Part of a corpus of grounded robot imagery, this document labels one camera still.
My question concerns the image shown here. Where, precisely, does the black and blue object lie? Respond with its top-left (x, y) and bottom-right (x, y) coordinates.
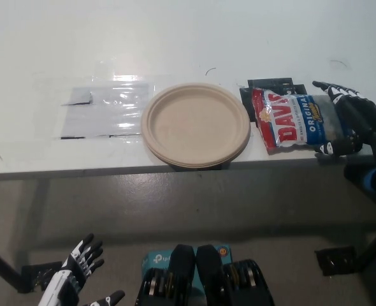
top-left (343, 162), bottom-right (376, 195)

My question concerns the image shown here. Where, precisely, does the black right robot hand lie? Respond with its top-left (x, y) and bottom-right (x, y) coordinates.
top-left (312, 80), bottom-right (376, 162)

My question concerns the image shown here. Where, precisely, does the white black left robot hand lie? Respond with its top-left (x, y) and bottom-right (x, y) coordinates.
top-left (38, 233), bottom-right (126, 306)

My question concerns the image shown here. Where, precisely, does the beige paper plate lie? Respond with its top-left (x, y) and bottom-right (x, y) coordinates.
top-left (141, 82), bottom-right (252, 168)

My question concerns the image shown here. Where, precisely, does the clear plastic sheet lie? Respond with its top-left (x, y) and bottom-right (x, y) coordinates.
top-left (60, 83), bottom-right (156, 140)

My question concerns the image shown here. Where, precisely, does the red blue sunflower seed bag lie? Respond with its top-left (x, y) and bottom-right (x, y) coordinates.
top-left (250, 88), bottom-right (351, 156)

